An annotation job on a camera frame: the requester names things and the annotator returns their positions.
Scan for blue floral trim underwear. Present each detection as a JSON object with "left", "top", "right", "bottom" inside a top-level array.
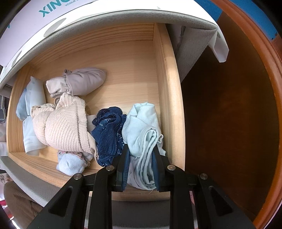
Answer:
[{"left": 56, "top": 150, "right": 94, "bottom": 176}]

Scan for beige lace bra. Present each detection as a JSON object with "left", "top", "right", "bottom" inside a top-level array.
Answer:
[{"left": 31, "top": 92, "right": 96, "bottom": 155}]

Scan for pale blue underwear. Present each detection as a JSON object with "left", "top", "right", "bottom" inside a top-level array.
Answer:
[{"left": 122, "top": 102, "right": 166, "bottom": 190}]

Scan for pink XINCCI shoe box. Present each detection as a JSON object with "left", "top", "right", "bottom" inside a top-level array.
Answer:
[{"left": 1, "top": 0, "right": 92, "bottom": 67}]

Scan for wooden top drawer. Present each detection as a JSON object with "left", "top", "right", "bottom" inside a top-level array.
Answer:
[{"left": 1, "top": 23, "right": 185, "bottom": 206}]

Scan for light blue garment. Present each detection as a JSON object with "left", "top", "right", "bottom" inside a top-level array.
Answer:
[{"left": 15, "top": 75, "right": 48, "bottom": 157}]

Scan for navy lace underwear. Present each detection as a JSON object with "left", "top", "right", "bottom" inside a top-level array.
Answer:
[{"left": 91, "top": 106, "right": 127, "bottom": 167}]

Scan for orange wooden bed frame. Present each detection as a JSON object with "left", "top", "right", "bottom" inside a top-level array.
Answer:
[{"left": 209, "top": 0, "right": 282, "bottom": 229}]

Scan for brown corduroy left leg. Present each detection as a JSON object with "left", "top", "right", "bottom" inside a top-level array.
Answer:
[{"left": 3, "top": 181, "right": 43, "bottom": 228}]

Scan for grey beige rolled underwear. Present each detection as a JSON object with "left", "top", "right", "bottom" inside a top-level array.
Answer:
[{"left": 46, "top": 67, "right": 106, "bottom": 97}]

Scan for white patterned cover cloth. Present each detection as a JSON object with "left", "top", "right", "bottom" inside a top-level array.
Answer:
[{"left": 1, "top": 1, "right": 228, "bottom": 87}]

